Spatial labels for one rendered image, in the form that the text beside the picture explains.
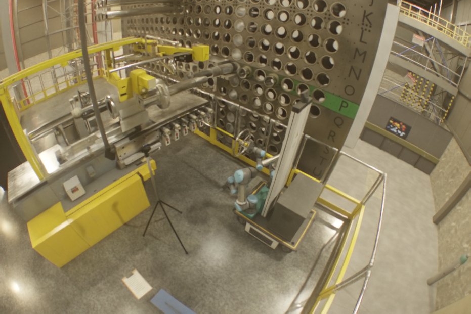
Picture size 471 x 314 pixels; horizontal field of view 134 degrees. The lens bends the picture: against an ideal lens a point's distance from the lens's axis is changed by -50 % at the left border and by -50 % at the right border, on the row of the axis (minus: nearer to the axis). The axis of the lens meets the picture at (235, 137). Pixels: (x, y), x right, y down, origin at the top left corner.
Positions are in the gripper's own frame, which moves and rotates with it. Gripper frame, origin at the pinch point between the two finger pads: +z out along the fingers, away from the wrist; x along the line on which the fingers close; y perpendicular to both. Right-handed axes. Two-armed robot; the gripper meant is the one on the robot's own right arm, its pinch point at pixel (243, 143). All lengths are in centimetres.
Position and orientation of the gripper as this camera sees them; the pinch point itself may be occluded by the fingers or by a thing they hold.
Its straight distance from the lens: 258.4
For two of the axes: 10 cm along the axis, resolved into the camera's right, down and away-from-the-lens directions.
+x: 4.9, -8.7, 0.8
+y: 3.7, 2.9, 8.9
